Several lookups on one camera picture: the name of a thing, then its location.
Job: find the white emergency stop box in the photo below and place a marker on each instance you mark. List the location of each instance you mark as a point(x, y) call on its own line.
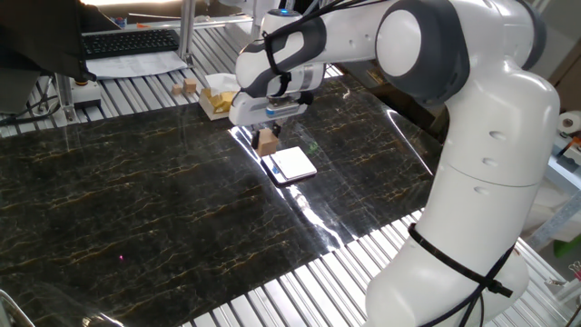
point(86, 95)

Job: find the black marble pattern mat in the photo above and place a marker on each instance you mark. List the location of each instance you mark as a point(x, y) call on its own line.
point(136, 236)

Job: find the curved metal chair rail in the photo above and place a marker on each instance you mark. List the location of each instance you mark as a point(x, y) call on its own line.
point(13, 304)

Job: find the black computer keyboard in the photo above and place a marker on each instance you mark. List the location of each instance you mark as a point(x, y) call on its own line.
point(129, 43)

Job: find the grey box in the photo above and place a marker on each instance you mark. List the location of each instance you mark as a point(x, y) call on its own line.
point(16, 93)

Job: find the yellow tissue box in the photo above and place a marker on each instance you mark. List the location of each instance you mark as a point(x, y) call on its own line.
point(218, 102)

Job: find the short aluminium post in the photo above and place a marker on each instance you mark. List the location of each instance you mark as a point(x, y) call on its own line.
point(65, 100)

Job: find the white paper roll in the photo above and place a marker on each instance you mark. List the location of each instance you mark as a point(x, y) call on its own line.
point(569, 121)

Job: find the green object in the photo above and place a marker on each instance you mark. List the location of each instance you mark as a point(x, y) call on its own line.
point(569, 247)

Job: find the small wooden cube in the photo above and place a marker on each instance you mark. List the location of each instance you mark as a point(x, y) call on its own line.
point(190, 86)

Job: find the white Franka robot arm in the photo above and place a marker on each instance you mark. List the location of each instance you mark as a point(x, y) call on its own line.
point(490, 159)

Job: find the silver digital scale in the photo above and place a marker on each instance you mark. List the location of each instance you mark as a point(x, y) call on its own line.
point(295, 164)

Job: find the large wooden cube block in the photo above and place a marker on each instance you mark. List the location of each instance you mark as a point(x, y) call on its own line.
point(268, 145)

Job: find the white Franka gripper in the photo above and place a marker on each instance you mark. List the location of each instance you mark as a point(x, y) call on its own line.
point(245, 111)

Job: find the tiny wooden cube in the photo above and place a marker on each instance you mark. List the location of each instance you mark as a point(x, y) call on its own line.
point(176, 89)

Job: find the white paper sheet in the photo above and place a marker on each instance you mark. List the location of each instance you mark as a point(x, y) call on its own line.
point(136, 66)

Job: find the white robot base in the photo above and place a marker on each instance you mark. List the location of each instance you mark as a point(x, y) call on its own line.
point(256, 11)

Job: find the tall aluminium post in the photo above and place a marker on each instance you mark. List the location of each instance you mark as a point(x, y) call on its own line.
point(186, 32)

